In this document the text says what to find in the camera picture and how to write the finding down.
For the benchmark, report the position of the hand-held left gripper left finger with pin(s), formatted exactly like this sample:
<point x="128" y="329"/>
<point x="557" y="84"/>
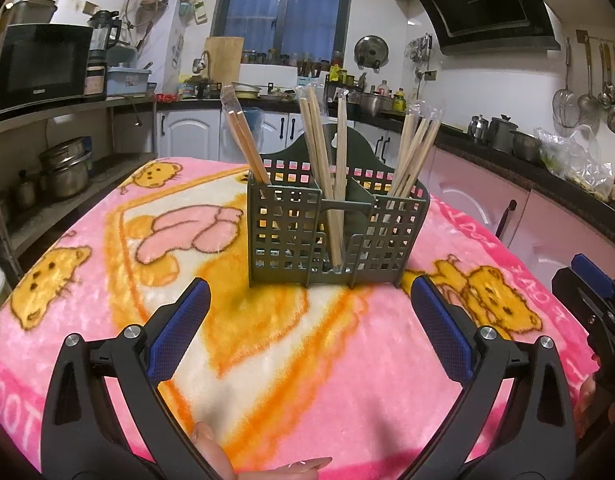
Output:
<point x="180" y="330"/>

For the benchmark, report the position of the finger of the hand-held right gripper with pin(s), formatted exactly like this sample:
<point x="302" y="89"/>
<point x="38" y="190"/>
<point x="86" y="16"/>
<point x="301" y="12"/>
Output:
<point x="592" y="277"/>

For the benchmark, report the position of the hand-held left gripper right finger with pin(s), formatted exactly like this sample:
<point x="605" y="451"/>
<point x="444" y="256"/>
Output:
<point x="440" y="330"/>

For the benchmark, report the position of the green plastic utensil holder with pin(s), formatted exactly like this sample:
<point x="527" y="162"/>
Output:
<point x="360" y="197"/>

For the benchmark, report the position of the bunch of wooden chopsticks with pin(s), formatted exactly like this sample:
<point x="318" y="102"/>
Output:
<point x="337" y="185"/>

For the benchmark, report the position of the row of hanging steel utensils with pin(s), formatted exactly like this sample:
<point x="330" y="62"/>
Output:
<point x="587" y="105"/>

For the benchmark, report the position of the person's right hand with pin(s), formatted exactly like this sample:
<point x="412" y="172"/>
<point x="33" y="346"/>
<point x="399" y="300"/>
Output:
<point x="587" y="405"/>

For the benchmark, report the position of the person's left hand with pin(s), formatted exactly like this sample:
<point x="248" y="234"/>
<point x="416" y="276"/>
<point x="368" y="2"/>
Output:
<point x="212" y="455"/>

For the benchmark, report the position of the pink base cabinets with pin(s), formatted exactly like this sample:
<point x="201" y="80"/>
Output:
<point x="552" y="220"/>

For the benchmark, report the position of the pink printed blanket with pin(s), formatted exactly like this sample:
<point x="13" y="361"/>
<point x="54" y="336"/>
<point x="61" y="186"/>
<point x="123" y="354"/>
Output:
<point x="287" y="360"/>

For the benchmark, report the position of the clear plastic bag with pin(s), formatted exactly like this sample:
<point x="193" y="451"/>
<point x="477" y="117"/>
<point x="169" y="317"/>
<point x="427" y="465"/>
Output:
<point x="577" y="165"/>

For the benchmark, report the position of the steel mixing bowl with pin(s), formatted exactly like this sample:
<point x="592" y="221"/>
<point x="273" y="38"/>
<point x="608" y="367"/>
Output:
<point x="526" y="147"/>

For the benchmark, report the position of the black countertop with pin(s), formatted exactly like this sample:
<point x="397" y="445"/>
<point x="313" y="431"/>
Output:
<point x="487" y="160"/>

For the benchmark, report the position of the metal kitchen shelf rack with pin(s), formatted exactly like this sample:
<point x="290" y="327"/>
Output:
<point x="47" y="220"/>

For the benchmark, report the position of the small steel kettle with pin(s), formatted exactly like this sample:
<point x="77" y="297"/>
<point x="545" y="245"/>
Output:
<point x="480" y="129"/>

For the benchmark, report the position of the stacked steel pots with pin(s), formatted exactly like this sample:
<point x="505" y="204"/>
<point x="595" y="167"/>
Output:
<point x="64" y="175"/>

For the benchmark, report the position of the white base cabinets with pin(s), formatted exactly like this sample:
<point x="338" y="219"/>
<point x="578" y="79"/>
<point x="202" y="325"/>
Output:
<point x="187" y="135"/>

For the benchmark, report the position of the dull metal teapot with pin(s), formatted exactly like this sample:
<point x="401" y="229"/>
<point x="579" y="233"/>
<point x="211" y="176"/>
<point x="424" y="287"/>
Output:
<point x="25" y="190"/>

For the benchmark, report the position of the blue hanging bin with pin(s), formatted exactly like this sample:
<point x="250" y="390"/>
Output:
<point x="252" y="117"/>

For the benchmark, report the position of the yellow bottle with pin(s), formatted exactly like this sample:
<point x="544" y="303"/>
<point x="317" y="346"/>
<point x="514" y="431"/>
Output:
<point x="399" y="101"/>

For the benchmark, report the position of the wide steel cooking pot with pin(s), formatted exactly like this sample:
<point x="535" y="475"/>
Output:
<point x="375" y="105"/>

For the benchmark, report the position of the ceramic bowl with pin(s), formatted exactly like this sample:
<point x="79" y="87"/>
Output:
<point x="246" y="91"/>

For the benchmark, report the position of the blue-grey storage box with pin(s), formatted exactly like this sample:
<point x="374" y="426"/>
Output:
<point x="127" y="82"/>

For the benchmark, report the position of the beige patterned canister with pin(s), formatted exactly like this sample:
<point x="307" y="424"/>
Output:
<point x="95" y="80"/>

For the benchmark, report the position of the chrome sink faucet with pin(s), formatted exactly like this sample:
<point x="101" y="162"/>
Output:
<point x="199" y="64"/>

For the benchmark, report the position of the wooden cutting board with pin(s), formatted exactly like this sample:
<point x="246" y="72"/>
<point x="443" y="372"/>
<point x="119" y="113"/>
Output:
<point x="225" y="60"/>

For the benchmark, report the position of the light blue knife block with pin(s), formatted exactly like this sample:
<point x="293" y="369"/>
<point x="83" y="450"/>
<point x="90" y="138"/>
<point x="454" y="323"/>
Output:
<point x="303" y="81"/>

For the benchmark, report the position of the hanging kitchen tools bundle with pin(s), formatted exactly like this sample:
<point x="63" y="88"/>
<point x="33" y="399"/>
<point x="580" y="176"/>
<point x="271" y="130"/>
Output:
<point x="420" y="50"/>

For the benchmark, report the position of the row of spice jars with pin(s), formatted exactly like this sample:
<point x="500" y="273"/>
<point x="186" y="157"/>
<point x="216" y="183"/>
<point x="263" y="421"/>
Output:
<point x="257" y="56"/>

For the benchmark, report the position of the steel pot lid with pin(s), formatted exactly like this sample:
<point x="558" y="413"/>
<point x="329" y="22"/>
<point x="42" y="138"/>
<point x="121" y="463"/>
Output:
<point x="371" y="50"/>

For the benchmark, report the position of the black range hood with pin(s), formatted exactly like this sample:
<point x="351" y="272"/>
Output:
<point x="482" y="5"/>

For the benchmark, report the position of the black microwave oven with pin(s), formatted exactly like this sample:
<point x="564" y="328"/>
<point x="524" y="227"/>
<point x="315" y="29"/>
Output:
<point x="37" y="65"/>

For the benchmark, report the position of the blender with dark base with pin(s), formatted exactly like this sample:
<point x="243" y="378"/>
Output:
<point x="103" y="35"/>

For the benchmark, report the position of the dark framed window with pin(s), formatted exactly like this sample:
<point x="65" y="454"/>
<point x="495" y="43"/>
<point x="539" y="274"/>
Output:
<point x="307" y="15"/>

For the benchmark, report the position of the grey plastic container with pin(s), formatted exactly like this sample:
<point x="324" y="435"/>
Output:
<point x="32" y="10"/>

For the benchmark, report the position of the wall socket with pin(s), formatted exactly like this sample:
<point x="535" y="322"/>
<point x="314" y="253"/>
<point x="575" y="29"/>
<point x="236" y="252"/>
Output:
<point x="427" y="76"/>

